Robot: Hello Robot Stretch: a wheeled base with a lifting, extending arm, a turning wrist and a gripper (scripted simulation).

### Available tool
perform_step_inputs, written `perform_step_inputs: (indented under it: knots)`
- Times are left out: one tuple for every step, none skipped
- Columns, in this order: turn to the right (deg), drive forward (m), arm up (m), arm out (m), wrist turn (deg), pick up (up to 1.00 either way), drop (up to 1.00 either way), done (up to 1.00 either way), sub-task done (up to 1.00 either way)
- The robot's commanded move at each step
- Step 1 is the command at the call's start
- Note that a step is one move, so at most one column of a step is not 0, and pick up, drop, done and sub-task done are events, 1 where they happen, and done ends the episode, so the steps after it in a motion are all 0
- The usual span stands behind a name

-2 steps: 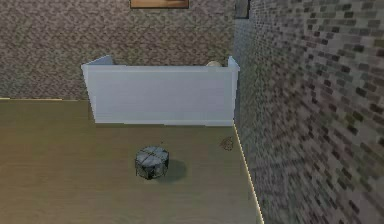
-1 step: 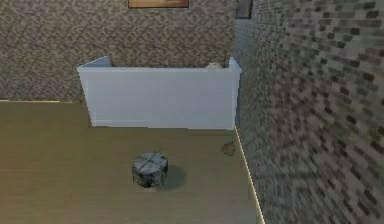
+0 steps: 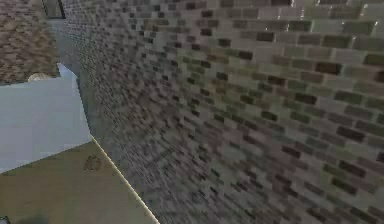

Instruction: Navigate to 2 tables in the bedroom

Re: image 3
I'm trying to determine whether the beige round object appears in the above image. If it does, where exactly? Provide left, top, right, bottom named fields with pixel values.
left=27, top=72, right=53, bottom=83

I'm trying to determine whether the black framed window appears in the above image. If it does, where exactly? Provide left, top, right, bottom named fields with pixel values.
left=41, top=0, right=66, bottom=20

